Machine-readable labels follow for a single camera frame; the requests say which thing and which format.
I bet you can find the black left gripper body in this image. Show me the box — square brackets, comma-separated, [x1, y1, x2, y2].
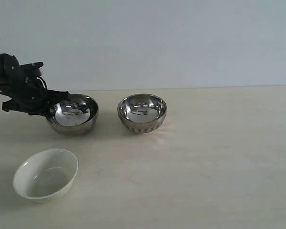
[2, 54, 48, 113]

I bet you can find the white ceramic bowl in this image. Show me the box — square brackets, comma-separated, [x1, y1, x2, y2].
[12, 148, 79, 203]

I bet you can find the ribbed stainless steel bowl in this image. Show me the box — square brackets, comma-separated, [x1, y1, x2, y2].
[117, 93, 167, 134]

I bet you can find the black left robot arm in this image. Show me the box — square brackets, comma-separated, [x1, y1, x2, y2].
[0, 54, 70, 116]

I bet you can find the smooth stainless steel bowl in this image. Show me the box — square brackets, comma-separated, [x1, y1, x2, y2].
[46, 94, 99, 135]

